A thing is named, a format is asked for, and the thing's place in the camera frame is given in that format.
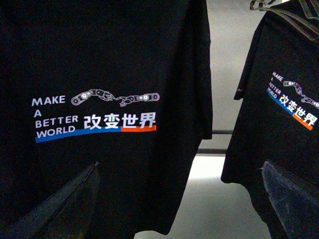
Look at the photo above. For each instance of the lower metal rack rail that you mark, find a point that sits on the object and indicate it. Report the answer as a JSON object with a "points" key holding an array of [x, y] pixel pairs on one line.
{"points": [[211, 151]]}

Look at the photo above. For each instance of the black printed t-shirt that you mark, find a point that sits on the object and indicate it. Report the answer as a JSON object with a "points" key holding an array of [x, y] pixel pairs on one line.
{"points": [[279, 116], [125, 83]]}

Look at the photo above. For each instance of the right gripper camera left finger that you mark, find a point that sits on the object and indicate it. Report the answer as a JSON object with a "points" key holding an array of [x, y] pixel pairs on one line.
{"points": [[66, 214]]}

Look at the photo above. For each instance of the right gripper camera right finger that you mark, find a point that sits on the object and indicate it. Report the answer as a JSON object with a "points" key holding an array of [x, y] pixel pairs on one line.
{"points": [[295, 201]]}

